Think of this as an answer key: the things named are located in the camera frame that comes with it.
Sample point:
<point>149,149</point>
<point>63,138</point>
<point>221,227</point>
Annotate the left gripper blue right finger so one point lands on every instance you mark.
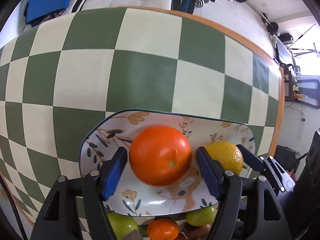
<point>207,172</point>

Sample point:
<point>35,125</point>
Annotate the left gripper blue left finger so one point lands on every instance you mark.
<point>111,172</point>

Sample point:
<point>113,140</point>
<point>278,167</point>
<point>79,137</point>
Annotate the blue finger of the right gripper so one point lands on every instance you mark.
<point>250,159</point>

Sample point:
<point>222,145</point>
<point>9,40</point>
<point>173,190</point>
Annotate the yellow lemon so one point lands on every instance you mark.
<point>227,154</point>

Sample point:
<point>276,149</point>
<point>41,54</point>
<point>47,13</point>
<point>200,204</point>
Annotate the small green apple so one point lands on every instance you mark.
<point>202,216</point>

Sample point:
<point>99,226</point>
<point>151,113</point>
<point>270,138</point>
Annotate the large orange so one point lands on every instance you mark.
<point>160,155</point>

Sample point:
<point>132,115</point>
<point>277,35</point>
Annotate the large green apple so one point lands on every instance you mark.
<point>121,224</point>

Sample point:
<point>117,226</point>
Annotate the small orange mandarin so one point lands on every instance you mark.
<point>163,228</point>

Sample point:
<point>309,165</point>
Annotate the brown red apple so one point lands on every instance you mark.
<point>196,232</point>

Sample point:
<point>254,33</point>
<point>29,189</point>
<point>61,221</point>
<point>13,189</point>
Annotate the floral oval plate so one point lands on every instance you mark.
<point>135,198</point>

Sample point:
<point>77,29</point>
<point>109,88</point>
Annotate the green checkered tablecloth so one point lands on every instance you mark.
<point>76,88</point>

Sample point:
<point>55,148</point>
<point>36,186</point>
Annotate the floor barbell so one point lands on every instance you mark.
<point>249,12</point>

